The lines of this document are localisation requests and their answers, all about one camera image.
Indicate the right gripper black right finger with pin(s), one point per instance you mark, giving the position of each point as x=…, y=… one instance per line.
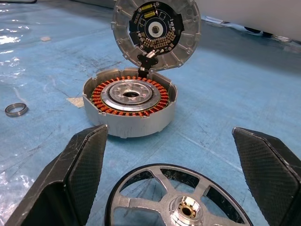
x=272, y=179

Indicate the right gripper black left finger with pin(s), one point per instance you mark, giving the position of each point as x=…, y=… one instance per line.
x=70, y=179

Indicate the silver spoked rotor wheel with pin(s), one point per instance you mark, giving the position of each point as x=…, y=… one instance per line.
x=150, y=207

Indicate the round grey metal part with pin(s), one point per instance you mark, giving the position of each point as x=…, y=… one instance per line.
x=141, y=124

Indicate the silver motor cover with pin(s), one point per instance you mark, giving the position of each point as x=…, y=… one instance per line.
x=188, y=42

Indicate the whitish torn tape patch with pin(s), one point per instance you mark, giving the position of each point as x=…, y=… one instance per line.
x=76, y=102

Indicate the blue table mat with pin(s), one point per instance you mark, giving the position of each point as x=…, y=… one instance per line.
x=211, y=94

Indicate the small white tape piece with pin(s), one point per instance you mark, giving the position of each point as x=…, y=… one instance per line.
x=45, y=38

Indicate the white backdrop cloth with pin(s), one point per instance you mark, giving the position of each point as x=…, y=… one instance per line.
x=258, y=11

